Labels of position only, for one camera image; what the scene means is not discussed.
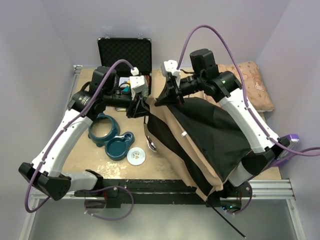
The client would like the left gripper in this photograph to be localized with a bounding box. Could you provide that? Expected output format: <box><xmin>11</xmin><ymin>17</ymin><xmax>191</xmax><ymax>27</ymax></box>
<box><xmin>104</xmin><ymin>87</ymin><xmax>154</xmax><ymax>118</ymax></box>

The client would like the teal double pet bowl stand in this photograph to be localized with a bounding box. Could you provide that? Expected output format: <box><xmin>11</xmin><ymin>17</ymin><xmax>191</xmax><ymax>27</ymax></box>
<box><xmin>88</xmin><ymin>112</ymin><xmax>135</xmax><ymax>161</ymax></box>

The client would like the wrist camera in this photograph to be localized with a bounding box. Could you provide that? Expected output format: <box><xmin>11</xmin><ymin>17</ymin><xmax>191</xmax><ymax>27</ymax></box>
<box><xmin>160</xmin><ymin>59</ymin><xmax>181</xmax><ymax>77</ymax></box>
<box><xmin>129</xmin><ymin>67</ymin><xmax>149</xmax><ymax>100</ymax></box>

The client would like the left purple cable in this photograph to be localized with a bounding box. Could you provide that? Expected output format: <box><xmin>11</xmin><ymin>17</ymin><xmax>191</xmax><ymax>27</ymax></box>
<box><xmin>24</xmin><ymin>58</ymin><xmax>140</xmax><ymax>214</ymax></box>

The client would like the beige and black pet tent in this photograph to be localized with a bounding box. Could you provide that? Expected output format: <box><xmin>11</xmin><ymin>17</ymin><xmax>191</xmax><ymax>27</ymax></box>
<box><xmin>144</xmin><ymin>96</ymin><xmax>251</xmax><ymax>201</ymax></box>

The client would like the teal card cutter block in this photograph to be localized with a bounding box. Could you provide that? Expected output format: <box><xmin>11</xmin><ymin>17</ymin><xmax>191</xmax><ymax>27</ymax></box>
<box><xmin>121</xmin><ymin>85</ymin><xmax>131</xmax><ymax>94</ymax></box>

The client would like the aluminium frame rail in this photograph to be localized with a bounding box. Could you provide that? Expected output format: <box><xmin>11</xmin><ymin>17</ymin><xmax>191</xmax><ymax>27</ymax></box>
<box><xmin>29</xmin><ymin>177</ymin><xmax>297</xmax><ymax>201</ymax></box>

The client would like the white playing card deck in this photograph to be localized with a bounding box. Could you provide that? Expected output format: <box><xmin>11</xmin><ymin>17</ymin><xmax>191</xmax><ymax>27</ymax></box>
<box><xmin>118</xmin><ymin>77</ymin><xmax>130</xmax><ymax>88</ymax></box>

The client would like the green chip stack right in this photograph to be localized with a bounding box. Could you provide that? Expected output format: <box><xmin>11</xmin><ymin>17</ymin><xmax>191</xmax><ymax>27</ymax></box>
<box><xmin>144</xmin><ymin>75</ymin><xmax>152</xmax><ymax>96</ymax></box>

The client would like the black poker chip case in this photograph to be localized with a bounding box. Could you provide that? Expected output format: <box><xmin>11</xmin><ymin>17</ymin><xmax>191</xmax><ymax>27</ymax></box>
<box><xmin>97</xmin><ymin>37</ymin><xmax>152</xmax><ymax>81</ymax></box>

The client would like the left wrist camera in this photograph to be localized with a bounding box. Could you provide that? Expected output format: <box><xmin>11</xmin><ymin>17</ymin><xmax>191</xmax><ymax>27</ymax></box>
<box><xmin>129</xmin><ymin>67</ymin><xmax>149</xmax><ymax>100</ymax></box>

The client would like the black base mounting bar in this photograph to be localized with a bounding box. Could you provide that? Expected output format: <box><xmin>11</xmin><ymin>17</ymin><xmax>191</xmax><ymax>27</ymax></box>
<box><xmin>74</xmin><ymin>179</ymin><xmax>253</xmax><ymax>209</ymax></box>

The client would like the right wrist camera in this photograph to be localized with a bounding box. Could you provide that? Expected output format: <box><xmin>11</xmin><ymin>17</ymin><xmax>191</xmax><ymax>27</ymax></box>
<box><xmin>160</xmin><ymin>59</ymin><xmax>181</xmax><ymax>77</ymax></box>

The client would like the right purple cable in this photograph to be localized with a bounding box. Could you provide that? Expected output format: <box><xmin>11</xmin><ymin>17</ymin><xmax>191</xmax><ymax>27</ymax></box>
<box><xmin>175</xmin><ymin>24</ymin><xmax>320</xmax><ymax>181</ymax></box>

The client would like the black tent pole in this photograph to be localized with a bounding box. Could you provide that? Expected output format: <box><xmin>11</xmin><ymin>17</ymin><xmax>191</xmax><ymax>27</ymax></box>
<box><xmin>205</xmin><ymin>202</ymin><xmax>247</xmax><ymax>240</ymax></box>

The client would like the stainless steel pet bowl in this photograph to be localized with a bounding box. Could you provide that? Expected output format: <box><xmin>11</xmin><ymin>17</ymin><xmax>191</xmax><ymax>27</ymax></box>
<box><xmin>146</xmin><ymin>136</ymin><xmax>157</xmax><ymax>153</ymax></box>

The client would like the beige patterned pet cushion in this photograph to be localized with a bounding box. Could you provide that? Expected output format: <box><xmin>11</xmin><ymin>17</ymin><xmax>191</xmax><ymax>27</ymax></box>
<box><xmin>202</xmin><ymin>60</ymin><xmax>275</xmax><ymax>113</ymax></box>

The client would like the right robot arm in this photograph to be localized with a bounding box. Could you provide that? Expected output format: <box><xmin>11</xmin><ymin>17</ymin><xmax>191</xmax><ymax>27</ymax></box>
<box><xmin>147</xmin><ymin>48</ymin><xmax>285</xmax><ymax>197</ymax></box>

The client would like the purple cable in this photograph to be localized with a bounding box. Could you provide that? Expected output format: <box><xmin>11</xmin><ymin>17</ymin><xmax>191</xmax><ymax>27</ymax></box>
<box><xmin>24</xmin><ymin>58</ymin><xmax>140</xmax><ymax>214</ymax></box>
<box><xmin>175</xmin><ymin>24</ymin><xmax>320</xmax><ymax>181</ymax></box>

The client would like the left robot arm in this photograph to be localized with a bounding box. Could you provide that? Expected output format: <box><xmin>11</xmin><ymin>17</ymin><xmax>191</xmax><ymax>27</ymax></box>
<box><xmin>18</xmin><ymin>66</ymin><xmax>151</xmax><ymax>201</ymax></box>

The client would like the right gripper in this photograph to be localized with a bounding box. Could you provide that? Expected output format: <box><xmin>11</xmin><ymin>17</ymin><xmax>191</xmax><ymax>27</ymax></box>
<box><xmin>155</xmin><ymin>73</ymin><xmax>206</xmax><ymax>106</ymax></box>

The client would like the purple box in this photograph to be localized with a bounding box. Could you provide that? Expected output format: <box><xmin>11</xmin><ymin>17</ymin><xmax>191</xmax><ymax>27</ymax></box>
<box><xmin>272</xmin><ymin>133</ymin><xmax>300</xmax><ymax>167</ymax></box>

